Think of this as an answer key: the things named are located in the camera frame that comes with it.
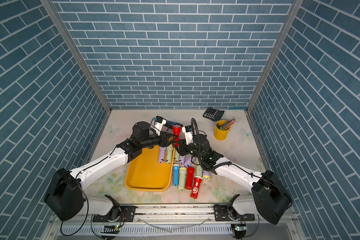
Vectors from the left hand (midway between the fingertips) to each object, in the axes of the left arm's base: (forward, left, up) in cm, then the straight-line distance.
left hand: (178, 137), depth 76 cm
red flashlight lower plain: (-9, -7, -20) cm, 24 cm away
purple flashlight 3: (-3, -6, -21) cm, 22 cm away
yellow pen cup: (+13, -28, -16) cm, 35 cm away
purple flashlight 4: (-13, -16, -19) cm, 28 cm away
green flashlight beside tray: (-1, +2, -19) cm, 19 cm away
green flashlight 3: (-11, -2, -20) cm, 23 cm away
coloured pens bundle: (+16, -31, -8) cm, 36 cm away
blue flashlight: (-12, +1, -19) cm, 23 cm away
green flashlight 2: (-9, -12, -20) cm, 25 cm away
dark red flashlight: (+2, +1, +3) cm, 4 cm away
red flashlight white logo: (-18, -10, -20) cm, 29 cm away
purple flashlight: (0, +11, -19) cm, 22 cm away
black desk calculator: (+36, -26, -20) cm, 48 cm away
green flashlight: (+1, +6, -19) cm, 20 cm away
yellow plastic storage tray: (-10, +19, -21) cm, 30 cm away
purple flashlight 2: (-3, -2, -19) cm, 20 cm away
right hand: (-1, +1, -3) cm, 4 cm away
